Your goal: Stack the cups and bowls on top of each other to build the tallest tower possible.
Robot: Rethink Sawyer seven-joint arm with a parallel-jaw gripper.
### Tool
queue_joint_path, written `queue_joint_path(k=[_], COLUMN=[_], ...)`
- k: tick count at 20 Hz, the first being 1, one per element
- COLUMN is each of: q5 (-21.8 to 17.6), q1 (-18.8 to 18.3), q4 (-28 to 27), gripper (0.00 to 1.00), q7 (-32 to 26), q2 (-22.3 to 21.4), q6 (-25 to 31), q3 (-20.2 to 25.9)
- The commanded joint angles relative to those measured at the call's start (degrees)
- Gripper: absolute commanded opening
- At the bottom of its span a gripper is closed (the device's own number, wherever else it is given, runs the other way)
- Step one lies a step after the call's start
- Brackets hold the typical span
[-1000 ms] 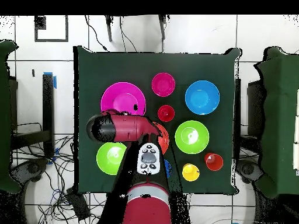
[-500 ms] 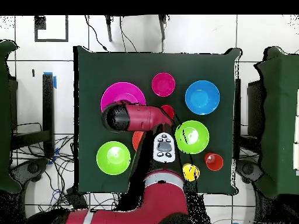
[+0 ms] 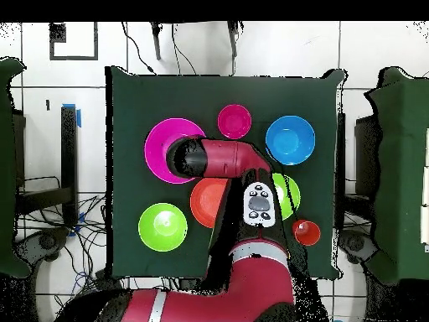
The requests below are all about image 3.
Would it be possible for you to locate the large magenta bowl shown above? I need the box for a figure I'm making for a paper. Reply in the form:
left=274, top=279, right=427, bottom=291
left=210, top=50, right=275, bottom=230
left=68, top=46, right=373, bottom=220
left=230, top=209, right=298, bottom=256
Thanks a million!
left=143, top=117, right=207, bottom=184

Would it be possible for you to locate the black pedestal foot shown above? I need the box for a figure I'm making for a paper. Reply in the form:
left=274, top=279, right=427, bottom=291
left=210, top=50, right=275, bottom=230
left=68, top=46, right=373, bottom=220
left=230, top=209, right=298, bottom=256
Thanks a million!
left=338, top=229, right=380, bottom=266
left=14, top=227, right=70, bottom=266

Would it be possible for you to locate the small crimson pink bowl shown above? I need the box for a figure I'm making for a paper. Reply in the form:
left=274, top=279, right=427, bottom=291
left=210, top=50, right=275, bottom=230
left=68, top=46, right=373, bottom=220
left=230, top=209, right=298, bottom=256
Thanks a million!
left=217, top=104, right=253, bottom=140

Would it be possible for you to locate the black square floor frame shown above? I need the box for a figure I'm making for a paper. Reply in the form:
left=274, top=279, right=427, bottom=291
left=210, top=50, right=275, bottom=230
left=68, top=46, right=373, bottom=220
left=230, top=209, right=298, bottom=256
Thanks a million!
left=49, top=22, right=99, bottom=61

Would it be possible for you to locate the light blue bowl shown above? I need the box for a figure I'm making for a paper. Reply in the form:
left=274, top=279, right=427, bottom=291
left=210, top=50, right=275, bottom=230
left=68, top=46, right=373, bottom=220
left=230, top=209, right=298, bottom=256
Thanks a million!
left=265, top=115, right=317, bottom=166

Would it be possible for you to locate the blue tape strip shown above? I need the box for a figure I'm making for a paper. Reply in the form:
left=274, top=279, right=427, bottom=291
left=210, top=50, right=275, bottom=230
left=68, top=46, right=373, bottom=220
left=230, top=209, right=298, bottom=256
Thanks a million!
left=61, top=102, right=82, bottom=128

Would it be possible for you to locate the black tripod leg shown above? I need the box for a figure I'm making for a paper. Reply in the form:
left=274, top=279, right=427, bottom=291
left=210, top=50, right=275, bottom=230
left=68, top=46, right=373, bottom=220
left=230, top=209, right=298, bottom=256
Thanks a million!
left=226, top=22, right=240, bottom=59
left=149, top=22, right=163, bottom=61

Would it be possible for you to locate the lime green bowl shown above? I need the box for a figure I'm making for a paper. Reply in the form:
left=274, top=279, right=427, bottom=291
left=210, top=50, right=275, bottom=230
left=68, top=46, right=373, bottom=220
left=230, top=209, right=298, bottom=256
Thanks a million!
left=271, top=173, right=302, bottom=221
left=137, top=202, right=189, bottom=252

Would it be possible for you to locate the orange cup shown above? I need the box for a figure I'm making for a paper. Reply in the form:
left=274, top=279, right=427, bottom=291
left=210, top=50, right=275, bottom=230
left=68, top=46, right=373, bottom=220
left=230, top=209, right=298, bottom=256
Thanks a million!
left=292, top=219, right=322, bottom=247

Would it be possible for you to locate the dark green table cloth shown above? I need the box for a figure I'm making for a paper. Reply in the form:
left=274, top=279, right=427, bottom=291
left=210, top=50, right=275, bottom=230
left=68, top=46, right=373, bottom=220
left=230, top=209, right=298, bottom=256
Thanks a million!
left=105, top=65, right=346, bottom=281

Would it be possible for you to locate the green cloth covered side table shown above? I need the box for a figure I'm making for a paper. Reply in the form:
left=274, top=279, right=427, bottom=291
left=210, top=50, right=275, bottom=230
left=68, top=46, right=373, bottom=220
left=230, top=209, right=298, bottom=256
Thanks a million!
left=0, top=57, right=31, bottom=279
left=364, top=66, right=429, bottom=284

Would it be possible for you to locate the orange bowl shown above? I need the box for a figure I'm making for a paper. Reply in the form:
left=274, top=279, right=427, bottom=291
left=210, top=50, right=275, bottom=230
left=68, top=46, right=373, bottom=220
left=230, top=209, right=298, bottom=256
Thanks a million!
left=189, top=177, right=230, bottom=229

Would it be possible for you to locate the black metal stand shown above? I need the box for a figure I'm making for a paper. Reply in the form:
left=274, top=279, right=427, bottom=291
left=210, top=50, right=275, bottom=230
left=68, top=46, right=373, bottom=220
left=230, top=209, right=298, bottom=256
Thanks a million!
left=334, top=112, right=381, bottom=232
left=14, top=105, right=80, bottom=227

